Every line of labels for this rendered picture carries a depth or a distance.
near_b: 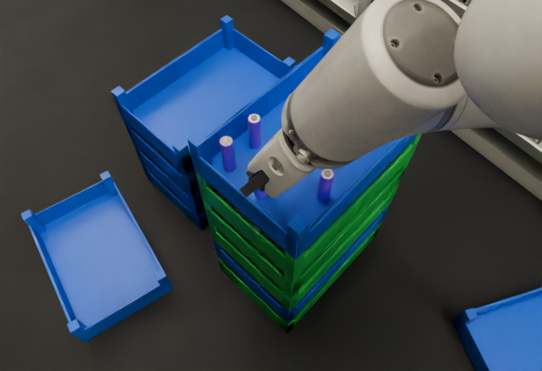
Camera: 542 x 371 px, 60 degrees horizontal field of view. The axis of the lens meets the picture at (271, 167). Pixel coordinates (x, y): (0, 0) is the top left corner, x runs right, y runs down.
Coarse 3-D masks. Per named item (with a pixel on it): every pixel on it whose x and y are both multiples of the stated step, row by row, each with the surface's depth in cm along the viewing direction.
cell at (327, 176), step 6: (324, 174) 60; (330, 174) 60; (324, 180) 60; (330, 180) 60; (324, 186) 62; (330, 186) 62; (318, 192) 64; (324, 192) 63; (330, 192) 63; (318, 198) 65; (324, 198) 64
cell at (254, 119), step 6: (252, 114) 66; (252, 120) 65; (258, 120) 65; (252, 126) 66; (258, 126) 66; (252, 132) 67; (258, 132) 67; (252, 138) 68; (258, 138) 68; (252, 144) 69; (258, 144) 69
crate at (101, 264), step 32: (96, 192) 109; (32, 224) 102; (64, 224) 108; (96, 224) 108; (128, 224) 108; (64, 256) 103; (96, 256) 103; (128, 256) 103; (64, 288) 99; (96, 288) 99; (128, 288) 99; (160, 288) 96; (96, 320) 96
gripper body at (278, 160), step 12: (276, 144) 43; (288, 144) 42; (264, 156) 45; (276, 156) 44; (288, 156) 42; (252, 168) 48; (264, 168) 46; (276, 168) 46; (288, 168) 43; (300, 168) 42; (312, 168) 43; (276, 180) 46; (288, 180) 45; (300, 180) 45; (276, 192) 48
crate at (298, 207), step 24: (288, 72) 72; (264, 96) 70; (240, 120) 69; (264, 120) 73; (192, 144) 62; (216, 144) 68; (240, 144) 71; (264, 144) 71; (384, 144) 71; (408, 144) 71; (216, 168) 68; (240, 168) 68; (360, 168) 68; (384, 168) 68; (240, 192) 60; (288, 192) 66; (312, 192) 66; (336, 192) 66; (360, 192) 66; (264, 216) 59; (288, 216) 64; (312, 216) 64; (336, 216) 64; (288, 240) 58; (312, 240) 62
